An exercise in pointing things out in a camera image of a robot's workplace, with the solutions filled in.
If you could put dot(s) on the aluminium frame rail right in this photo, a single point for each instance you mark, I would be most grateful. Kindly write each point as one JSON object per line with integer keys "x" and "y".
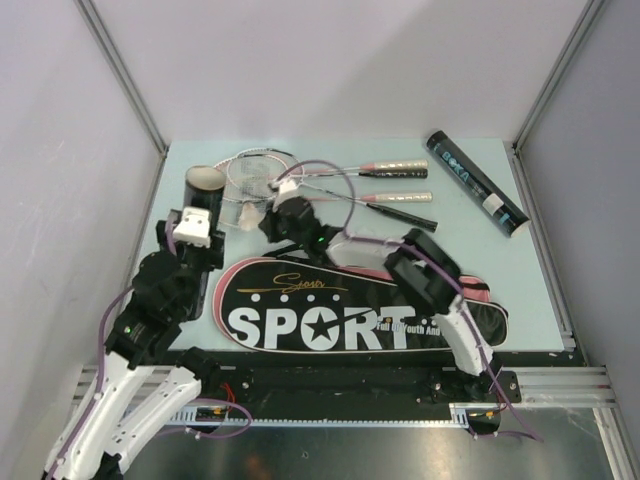
{"x": 580, "y": 33}

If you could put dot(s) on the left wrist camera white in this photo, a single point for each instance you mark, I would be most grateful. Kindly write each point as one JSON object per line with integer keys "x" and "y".
{"x": 194, "y": 227}

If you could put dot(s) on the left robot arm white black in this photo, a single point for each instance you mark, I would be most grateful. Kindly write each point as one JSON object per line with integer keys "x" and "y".
{"x": 106, "y": 434}

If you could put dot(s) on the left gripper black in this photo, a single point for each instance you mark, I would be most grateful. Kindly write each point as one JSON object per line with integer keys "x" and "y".
{"x": 215, "y": 254}

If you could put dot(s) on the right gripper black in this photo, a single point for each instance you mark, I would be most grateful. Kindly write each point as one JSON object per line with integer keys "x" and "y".
{"x": 269, "y": 224}

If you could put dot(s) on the white black-handled badminton racket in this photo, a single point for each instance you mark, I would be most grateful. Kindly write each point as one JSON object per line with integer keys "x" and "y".
{"x": 255, "y": 190}

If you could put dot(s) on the white slotted cable duct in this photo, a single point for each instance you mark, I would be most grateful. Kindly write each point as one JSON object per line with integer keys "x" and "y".
{"x": 341, "y": 413}

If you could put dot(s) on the black SPORT racket bag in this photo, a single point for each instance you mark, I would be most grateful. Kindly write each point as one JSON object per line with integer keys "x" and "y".
{"x": 287, "y": 305}

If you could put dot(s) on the aluminium frame rail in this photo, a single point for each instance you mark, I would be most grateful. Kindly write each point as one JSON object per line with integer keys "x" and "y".
{"x": 580, "y": 33}
{"x": 116, "y": 62}

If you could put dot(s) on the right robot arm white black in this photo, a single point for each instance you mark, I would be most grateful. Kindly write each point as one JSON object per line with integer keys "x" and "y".
{"x": 424, "y": 273}

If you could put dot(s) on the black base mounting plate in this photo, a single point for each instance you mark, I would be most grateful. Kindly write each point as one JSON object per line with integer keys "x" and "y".
{"x": 436, "y": 385}

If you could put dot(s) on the white feather shuttlecock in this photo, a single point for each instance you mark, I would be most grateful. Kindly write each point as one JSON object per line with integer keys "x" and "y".
{"x": 250, "y": 217}

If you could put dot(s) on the red white badminton racket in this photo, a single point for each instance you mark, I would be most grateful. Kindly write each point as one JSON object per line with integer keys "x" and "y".
{"x": 240, "y": 170}

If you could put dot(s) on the aluminium frame rail left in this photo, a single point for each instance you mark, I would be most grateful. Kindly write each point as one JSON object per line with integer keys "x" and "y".
{"x": 116, "y": 62}

